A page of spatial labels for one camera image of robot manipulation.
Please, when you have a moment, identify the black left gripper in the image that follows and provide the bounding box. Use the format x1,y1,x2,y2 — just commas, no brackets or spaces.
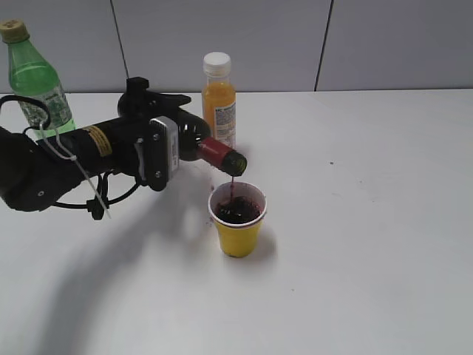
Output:
112,77,191,186

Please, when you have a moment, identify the dark red wine bottle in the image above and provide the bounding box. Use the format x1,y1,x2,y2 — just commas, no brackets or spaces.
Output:
172,107,248,177

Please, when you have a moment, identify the yellow paper cup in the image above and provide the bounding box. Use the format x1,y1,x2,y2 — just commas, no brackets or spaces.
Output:
208,182,267,258

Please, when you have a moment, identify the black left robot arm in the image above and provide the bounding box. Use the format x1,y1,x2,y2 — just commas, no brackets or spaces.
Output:
1,78,191,212

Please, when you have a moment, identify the orange juice bottle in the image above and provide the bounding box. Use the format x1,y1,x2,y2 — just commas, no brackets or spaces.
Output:
202,52,236,148

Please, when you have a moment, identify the white zip tie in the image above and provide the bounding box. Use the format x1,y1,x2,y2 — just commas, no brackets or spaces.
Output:
30,119,112,219

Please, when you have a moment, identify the green plastic soda bottle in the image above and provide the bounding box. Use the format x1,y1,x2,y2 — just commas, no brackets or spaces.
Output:
1,19,76,137

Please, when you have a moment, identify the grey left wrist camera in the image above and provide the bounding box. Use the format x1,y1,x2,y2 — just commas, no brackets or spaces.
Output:
135,116,180,192

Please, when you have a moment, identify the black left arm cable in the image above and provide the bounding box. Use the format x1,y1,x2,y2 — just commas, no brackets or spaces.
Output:
0,94,143,222

